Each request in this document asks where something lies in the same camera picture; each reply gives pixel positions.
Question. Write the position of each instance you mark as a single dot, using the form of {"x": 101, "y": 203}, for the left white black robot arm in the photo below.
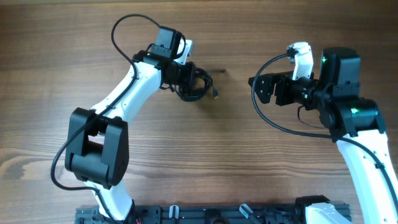
{"x": 97, "y": 146}

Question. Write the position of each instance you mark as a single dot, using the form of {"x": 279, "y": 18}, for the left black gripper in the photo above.
{"x": 186, "y": 79}

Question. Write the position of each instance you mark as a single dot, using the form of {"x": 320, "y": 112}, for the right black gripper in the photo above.
{"x": 284, "y": 79}

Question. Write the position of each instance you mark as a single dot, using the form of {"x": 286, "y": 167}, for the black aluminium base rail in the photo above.
{"x": 269, "y": 214}

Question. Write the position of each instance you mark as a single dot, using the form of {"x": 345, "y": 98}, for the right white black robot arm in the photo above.
{"x": 354, "y": 123}

